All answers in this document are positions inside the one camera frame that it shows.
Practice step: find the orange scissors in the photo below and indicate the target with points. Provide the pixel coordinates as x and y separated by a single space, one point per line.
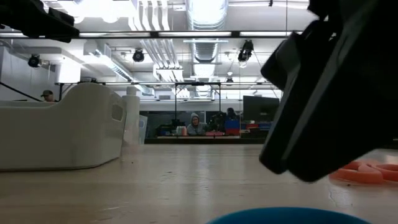
360 174

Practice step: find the white paint bottle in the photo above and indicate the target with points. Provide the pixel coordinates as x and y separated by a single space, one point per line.
132 109

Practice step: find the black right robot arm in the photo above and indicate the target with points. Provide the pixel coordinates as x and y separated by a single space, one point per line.
357 9

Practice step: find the black ceiling spotlight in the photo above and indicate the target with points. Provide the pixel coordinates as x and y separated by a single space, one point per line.
245 51
34 60
138 55

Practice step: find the person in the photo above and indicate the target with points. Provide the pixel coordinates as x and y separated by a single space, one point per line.
196 127
48 96
230 113

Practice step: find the black monitor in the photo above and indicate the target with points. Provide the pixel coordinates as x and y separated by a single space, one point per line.
259 109

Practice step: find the light grey plastic bin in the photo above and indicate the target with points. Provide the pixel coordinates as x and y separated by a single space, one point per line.
62 130

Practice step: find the blue scissors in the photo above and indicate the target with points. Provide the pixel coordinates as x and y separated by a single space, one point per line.
280 217

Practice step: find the background wooden table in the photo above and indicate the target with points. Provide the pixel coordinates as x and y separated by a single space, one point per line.
196 137

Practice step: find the clear plastic bin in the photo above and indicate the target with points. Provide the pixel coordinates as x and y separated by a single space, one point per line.
143 127

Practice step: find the black overhead crossbar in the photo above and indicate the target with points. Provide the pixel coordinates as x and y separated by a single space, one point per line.
192 34

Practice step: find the black aluminium table frame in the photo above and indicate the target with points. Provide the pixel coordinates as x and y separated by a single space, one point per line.
202 141

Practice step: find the background black rig frame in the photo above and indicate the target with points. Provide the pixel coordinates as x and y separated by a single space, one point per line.
175 102

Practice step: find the silver ceiling air duct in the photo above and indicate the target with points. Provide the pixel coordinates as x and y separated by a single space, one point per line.
205 15

